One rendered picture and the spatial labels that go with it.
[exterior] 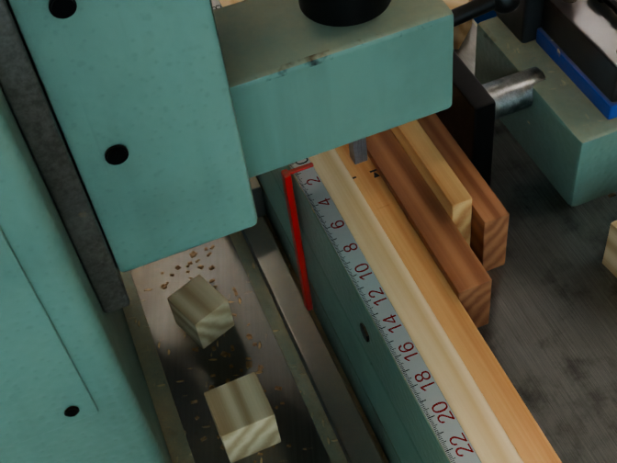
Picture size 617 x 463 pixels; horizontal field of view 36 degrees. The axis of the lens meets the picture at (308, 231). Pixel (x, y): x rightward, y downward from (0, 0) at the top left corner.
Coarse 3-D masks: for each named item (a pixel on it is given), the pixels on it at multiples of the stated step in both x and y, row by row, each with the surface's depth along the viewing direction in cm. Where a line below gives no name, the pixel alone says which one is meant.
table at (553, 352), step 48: (528, 192) 64; (528, 240) 61; (576, 240) 61; (528, 288) 59; (576, 288) 58; (528, 336) 57; (576, 336) 56; (528, 384) 55; (576, 384) 54; (576, 432) 52
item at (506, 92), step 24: (456, 72) 58; (528, 72) 63; (456, 96) 58; (480, 96) 57; (504, 96) 62; (528, 96) 62; (456, 120) 60; (480, 120) 57; (480, 144) 59; (480, 168) 60
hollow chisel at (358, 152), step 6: (354, 144) 59; (360, 144) 59; (354, 150) 59; (360, 150) 60; (366, 150) 60; (354, 156) 60; (360, 156) 60; (366, 156) 60; (354, 162) 60; (360, 162) 60
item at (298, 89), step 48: (288, 0) 52; (432, 0) 51; (240, 48) 50; (288, 48) 50; (336, 48) 49; (384, 48) 50; (432, 48) 52; (240, 96) 49; (288, 96) 50; (336, 96) 51; (384, 96) 53; (432, 96) 54; (288, 144) 53; (336, 144) 54
